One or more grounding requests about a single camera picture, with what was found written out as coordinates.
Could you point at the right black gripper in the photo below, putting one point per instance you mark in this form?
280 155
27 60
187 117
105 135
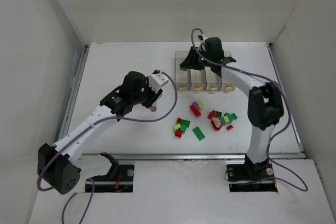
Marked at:
197 59

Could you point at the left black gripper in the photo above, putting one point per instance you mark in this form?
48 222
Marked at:
151 99

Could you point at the purple flower lego piece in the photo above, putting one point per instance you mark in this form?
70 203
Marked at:
153 108

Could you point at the green lego plate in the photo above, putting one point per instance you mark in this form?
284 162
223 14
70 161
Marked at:
186 123

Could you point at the small green lego brick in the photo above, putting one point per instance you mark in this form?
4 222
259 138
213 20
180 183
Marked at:
183 128

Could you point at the long green lego brick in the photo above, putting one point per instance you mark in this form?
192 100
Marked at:
198 133

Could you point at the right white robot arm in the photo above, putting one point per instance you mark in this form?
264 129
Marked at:
265 107

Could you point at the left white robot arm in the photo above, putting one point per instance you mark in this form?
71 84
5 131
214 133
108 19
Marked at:
57 163

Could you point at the clear container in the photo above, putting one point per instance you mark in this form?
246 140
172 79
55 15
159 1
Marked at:
227 86
213 81
182 77
198 80

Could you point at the small purple lego brick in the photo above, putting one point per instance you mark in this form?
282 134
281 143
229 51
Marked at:
195 104

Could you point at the pale yellow lego brick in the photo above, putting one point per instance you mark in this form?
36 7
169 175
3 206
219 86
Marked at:
177 126

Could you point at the pale green lego brick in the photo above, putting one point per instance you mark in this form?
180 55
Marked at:
200 104

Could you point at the red square lego brick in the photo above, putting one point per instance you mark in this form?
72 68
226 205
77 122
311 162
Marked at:
178 133

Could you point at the red round lego piece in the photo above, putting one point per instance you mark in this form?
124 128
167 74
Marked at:
211 114

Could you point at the red flower lego piece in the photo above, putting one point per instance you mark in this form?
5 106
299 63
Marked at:
216 123

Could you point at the green lego brick cluster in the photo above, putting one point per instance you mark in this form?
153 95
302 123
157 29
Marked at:
226 118

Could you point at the small red lego piece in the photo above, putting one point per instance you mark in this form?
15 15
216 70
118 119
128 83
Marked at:
229 127

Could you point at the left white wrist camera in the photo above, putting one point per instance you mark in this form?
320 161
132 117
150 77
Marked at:
157 80

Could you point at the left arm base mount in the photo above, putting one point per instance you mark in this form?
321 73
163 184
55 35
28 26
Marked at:
107 175

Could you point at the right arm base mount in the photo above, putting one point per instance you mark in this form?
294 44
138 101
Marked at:
244 176

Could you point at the aluminium rail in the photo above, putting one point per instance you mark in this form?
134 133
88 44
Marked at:
300 155

